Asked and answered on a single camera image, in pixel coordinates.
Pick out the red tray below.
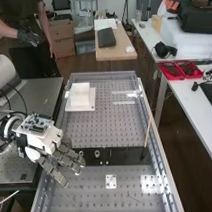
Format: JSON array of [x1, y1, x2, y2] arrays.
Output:
[[157, 60, 186, 83], [177, 58, 205, 81]]

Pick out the black cable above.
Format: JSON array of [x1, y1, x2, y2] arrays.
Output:
[[6, 81, 29, 116]]

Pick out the white mouse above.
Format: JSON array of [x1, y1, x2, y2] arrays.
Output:
[[124, 45, 136, 54]]

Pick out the larger metal nut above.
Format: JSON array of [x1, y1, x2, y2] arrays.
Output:
[[92, 150, 101, 160]]

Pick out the person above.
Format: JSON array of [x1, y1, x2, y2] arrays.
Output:
[[0, 0, 57, 63]]

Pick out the cardboard box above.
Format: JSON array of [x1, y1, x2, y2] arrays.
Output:
[[52, 37, 77, 59], [48, 17, 75, 41]]

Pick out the black headphones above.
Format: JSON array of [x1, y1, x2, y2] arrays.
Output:
[[153, 40, 179, 59]]

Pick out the black plate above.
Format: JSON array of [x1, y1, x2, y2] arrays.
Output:
[[67, 144, 154, 169]]

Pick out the black laptop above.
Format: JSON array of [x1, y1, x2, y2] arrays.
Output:
[[97, 25, 117, 49]]

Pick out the wooden desk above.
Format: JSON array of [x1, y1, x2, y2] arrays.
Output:
[[93, 17, 139, 62]]

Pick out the thin stick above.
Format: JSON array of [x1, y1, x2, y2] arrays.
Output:
[[138, 106, 155, 161]]

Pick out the white desk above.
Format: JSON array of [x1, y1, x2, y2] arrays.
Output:
[[131, 12, 212, 66], [151, 62, 212, 178]]

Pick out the small metal bracket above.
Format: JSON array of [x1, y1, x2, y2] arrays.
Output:
[[104, 174, 119, 190]]

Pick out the black case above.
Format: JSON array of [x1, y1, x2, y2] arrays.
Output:
[[175, 0, 212, 36]]

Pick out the small white box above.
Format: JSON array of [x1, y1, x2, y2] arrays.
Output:
[[63, 80, 98, 114]]

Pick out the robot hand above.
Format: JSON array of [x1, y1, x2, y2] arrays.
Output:
[[11, 109, 89, 192]]

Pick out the clear box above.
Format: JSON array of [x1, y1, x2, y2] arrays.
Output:
[[22, 68, 187, 212]]

